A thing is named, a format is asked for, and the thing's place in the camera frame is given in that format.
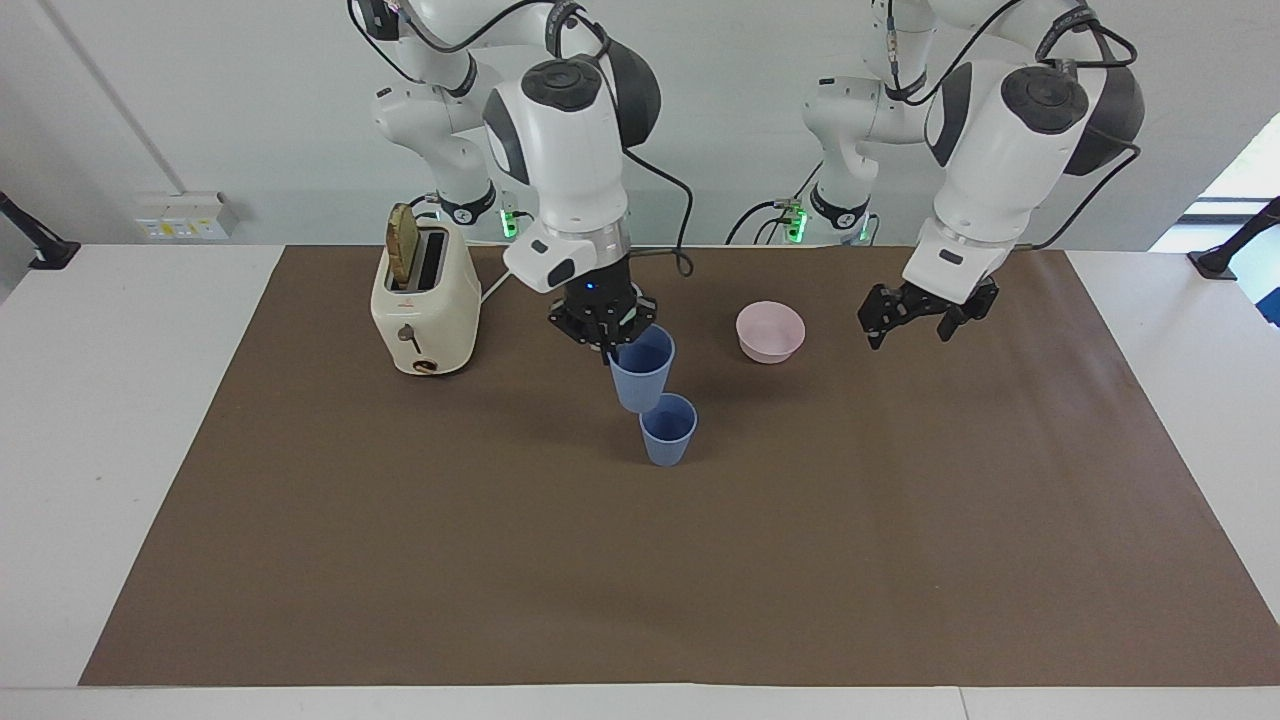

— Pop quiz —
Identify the white wall conduit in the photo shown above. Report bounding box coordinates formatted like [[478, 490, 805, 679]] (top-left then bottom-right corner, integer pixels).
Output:
[[38, 0, 191, 197]]

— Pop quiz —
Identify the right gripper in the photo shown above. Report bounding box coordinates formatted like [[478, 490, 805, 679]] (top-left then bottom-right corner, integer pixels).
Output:
[[547, 252, 660, 367]]

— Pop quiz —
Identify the black stand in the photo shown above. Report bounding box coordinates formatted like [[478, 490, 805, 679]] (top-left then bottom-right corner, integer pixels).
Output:
[[0, 191, 82, 272], [1187, 196, 1280, 282]]

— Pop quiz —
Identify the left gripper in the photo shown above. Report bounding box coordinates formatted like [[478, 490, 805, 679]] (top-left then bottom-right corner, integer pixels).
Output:
[[857, 277, 1001, 352]]

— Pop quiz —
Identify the cream toaster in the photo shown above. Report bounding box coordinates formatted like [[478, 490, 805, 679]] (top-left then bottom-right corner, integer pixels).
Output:
[[369, 215, 484, 378]]

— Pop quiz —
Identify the black cable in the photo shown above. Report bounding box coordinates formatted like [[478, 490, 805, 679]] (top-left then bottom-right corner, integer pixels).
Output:
[[724, 165, 823, 247], [1024, 140, 1145, 252], [620, 145, 697, 280]]

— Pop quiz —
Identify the pink bowl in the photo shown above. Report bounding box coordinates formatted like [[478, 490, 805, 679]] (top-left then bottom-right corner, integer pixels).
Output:
[[735, 300, 807, 365]]

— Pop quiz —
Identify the white wall socket box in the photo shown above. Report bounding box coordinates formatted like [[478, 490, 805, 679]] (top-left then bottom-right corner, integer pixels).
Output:
[[133, 191, 242, 244]]

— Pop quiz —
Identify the toast slice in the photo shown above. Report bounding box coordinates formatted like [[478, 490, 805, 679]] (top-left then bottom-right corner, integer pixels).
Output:
[[386, 202, 422, 291]]

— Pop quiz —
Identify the blue plastic cup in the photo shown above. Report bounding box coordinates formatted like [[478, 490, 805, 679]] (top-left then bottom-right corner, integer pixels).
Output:
[[639, 392, 700, 468], [609, 324, 678, 416]]

